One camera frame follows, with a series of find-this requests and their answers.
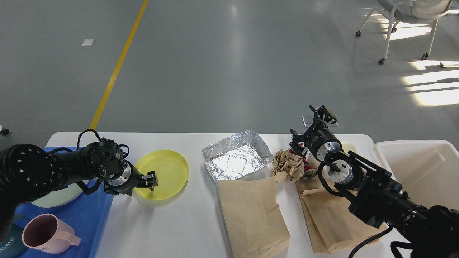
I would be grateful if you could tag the white office chair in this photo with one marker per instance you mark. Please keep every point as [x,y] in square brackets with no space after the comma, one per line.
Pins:
[412,12]

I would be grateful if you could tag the aluminium foil tray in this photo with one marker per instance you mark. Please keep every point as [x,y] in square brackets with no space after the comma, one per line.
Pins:
[236,156]

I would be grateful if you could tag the white paper cup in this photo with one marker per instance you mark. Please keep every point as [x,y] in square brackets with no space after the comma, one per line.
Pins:
[348,146]

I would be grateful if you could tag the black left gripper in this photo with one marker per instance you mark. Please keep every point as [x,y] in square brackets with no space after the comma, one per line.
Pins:
[130,178]

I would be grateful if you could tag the yellow plastic plate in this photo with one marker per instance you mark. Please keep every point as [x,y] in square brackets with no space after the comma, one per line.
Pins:
[172,172]

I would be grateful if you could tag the pale green plate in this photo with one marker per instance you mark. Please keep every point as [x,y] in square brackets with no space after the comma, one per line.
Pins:
[59,198]

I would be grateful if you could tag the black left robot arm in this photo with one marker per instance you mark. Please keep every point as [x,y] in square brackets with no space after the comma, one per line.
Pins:
[28,172]

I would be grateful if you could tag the brown paper bag right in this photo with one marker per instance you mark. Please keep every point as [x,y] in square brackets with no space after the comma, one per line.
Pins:
[331,226]

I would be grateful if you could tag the crumpled brown paper ball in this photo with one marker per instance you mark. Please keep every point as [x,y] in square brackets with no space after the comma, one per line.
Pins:
[287,166]

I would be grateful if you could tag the white plastic bin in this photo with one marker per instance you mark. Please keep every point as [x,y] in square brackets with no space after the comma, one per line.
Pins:
[427,169]

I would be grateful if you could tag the flat brown paper bag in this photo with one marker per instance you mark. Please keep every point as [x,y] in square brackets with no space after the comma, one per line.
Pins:
[254,222]

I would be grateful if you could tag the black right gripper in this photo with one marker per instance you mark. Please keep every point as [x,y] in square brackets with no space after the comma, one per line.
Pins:
[319,140]

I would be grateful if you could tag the chair caster leg left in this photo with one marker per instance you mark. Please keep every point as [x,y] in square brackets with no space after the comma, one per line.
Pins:
[4,131]

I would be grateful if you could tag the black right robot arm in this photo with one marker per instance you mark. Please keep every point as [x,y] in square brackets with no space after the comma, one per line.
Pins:
[375,197]

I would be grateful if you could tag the crushed red can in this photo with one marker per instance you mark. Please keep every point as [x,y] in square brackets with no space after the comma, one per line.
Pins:
[309,171]

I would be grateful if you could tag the teal mug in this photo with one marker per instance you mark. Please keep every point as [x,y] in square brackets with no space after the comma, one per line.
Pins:
[13,246]

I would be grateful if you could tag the pink mug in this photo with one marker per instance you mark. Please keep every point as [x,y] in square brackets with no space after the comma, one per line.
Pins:
[49,234]

